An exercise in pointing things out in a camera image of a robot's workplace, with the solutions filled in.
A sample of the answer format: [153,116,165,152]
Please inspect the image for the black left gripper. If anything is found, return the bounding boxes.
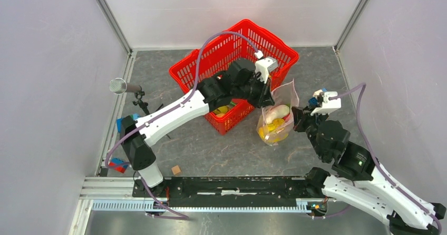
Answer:
[233,74,275,110]

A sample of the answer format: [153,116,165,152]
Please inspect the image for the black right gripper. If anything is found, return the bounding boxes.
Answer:
[291,103,328,160]

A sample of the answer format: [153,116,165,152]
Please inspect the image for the white toy radish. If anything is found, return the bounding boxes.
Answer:
[265,104,290,124]

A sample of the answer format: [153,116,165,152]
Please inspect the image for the clear zip top bag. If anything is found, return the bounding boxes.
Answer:
[257,80,299,146]

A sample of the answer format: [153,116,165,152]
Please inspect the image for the yellow toy banana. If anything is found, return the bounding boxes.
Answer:
[258,119,288,145]

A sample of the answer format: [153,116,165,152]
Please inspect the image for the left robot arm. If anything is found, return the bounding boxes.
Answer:
[120,57,278,197]

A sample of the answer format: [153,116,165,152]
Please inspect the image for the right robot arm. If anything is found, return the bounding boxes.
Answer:
[291,107,446,234]

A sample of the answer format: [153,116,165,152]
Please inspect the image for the dark blue toy block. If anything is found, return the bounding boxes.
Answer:
[308,97,318,107]

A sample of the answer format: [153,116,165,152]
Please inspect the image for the yellow toy pineapple slice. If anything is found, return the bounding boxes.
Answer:
[213,104,233,118]

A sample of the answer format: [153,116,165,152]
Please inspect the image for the red plastic basket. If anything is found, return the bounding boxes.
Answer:
[169,19,299,135]

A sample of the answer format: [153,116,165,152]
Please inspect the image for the small wooden cube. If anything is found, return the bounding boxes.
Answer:
[171,165,182,176]

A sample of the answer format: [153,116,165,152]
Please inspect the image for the silver mesh microphone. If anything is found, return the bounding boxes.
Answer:
[109,78,142,95]

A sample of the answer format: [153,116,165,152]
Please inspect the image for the blue green white block stack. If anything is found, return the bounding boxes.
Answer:
[116,113,140,133]

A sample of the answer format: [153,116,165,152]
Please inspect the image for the red blue toy block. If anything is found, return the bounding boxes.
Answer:
[109,158,129,174]

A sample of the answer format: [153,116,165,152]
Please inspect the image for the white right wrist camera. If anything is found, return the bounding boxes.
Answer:
[311,89,342,115]

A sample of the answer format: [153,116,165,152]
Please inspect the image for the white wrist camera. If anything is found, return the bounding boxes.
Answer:
[254,51,278,83]
[311,89,342,115]

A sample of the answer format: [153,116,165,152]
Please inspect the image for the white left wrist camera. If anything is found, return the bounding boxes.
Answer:
[254,51,278,83]

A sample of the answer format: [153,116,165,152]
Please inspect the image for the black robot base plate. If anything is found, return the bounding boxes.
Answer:
[151,176,325,208]

